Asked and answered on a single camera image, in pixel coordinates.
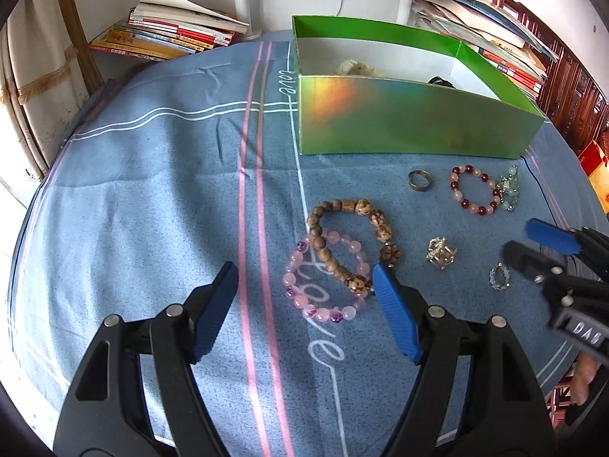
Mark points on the red yellow bag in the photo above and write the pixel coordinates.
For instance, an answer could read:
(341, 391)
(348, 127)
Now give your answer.
(594, 163)

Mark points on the right stack of books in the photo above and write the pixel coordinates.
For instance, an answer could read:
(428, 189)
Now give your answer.
(501, 37)

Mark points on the stack of books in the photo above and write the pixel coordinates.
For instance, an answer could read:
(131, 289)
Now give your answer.
(501, 37)
(161, 30)

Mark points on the left stack of books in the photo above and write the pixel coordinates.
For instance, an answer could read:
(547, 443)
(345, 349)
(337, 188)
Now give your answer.
(161, 30)

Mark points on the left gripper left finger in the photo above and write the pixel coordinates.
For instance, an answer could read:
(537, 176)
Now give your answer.
(104, 412)

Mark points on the green holographic cardboard box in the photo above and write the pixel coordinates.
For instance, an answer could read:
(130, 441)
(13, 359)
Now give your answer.
(362, 88)

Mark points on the blue striped bed sheet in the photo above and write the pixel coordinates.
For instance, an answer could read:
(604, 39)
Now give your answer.
(193, 164)

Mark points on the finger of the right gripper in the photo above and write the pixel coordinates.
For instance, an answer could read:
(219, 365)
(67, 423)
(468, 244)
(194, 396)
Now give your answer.
(535, 266)
(588, 245)

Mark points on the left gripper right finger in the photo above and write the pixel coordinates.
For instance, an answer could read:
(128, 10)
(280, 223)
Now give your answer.
(504, 411)

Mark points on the black item in box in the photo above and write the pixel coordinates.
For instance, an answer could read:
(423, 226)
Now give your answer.
(439, 81)

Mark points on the operator hand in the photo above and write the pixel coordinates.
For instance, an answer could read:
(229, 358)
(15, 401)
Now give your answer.
(584, 373)

